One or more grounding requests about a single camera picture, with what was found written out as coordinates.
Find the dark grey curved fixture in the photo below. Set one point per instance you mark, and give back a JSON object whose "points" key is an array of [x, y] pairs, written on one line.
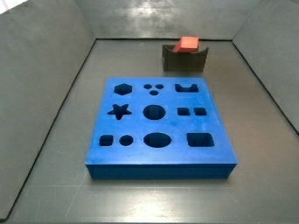
{"points": [[183, 61]]}

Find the red rectangular block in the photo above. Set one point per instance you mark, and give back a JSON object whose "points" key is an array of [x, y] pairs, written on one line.
{"points": [[187, 45]]}

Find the blue shape sorting board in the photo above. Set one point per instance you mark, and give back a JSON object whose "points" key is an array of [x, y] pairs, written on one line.
{"points": [[159, 131]]}

